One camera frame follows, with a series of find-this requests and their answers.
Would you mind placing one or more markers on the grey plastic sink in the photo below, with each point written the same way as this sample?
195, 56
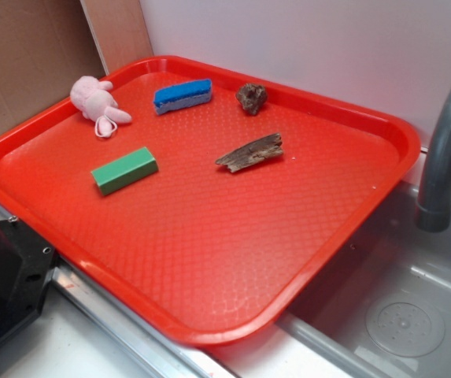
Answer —
381, 307

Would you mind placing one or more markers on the red plastic tray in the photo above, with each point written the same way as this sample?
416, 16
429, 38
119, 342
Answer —
204, 255

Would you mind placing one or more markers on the dark brown rock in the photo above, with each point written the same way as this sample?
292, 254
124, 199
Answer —
251, 97

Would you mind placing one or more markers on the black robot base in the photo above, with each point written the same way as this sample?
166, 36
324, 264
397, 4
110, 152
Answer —
27, 261

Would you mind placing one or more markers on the green rectangular block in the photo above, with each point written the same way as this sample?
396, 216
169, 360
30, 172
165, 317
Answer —
124, 171

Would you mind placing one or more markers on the pink plush toy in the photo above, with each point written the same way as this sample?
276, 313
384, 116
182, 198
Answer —
93, 99

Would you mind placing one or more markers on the brown cardboard sheet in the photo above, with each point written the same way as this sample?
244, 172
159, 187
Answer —
45, 46

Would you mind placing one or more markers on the blue sponge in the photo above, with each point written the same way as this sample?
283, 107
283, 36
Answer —
182, 96

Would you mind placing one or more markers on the brown wood chip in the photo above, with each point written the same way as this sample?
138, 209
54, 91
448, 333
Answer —
253, 153

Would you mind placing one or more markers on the grey faucet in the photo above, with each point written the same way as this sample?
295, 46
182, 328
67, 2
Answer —
441, 157

